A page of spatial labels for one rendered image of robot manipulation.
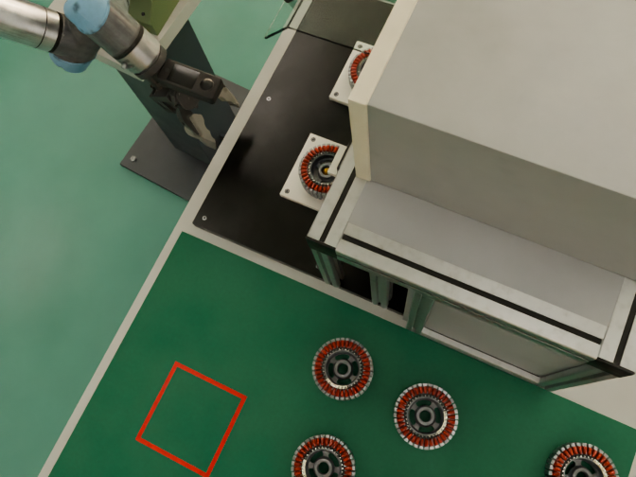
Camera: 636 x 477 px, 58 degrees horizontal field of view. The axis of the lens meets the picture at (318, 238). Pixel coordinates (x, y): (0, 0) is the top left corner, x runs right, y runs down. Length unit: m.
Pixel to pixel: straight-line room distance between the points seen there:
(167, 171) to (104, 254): 0.37
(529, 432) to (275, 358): 0.48
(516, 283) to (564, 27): 0.31
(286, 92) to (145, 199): 1.00
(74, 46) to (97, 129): 1.19
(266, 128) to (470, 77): 0.69
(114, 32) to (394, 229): 0.58
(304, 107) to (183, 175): 0.95
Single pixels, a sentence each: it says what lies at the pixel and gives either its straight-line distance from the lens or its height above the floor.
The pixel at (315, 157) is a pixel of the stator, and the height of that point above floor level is 0.82.
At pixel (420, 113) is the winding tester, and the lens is 0.63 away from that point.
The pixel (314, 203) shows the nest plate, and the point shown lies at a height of 0.78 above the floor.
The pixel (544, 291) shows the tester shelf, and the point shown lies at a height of 1.11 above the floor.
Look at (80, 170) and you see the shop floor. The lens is 2.33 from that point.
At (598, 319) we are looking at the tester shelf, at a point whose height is 1.11.
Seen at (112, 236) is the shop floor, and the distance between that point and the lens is 2.18.
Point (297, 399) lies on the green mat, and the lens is 1.12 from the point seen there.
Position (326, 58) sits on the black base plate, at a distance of 1.34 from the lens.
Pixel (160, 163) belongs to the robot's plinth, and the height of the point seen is 0.02.
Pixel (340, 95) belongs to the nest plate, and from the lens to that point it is 1.27.
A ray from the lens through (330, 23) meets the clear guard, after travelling 1.02.
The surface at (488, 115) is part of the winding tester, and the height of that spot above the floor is 1.32.
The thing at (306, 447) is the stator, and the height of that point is 0.79.
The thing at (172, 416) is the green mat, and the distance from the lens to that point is 1.18.
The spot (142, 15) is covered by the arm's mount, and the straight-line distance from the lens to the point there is 1.48.
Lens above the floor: 1.86
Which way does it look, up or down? 71 degrees down
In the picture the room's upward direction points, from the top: 19 degrees counter-clockwise
